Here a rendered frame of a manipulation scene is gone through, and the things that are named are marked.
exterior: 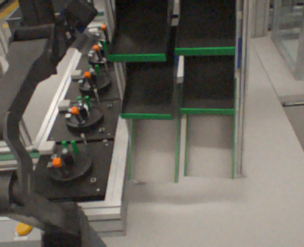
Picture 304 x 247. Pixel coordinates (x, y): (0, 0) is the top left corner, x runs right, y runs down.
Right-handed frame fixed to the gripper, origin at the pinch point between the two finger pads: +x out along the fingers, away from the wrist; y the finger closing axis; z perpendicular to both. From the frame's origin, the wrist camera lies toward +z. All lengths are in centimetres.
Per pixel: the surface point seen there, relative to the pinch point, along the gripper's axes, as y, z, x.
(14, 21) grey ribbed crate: 86, 51, 197
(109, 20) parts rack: -6.4, -5.5, 8.2
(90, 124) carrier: 31.5, -21.9, 32.0
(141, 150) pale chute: 16.0, -34.5, 8.3
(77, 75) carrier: 35, -9, 69
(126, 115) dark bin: 7.1, -22.9, 0.7
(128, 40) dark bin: -6.9, -11.7, 3.4
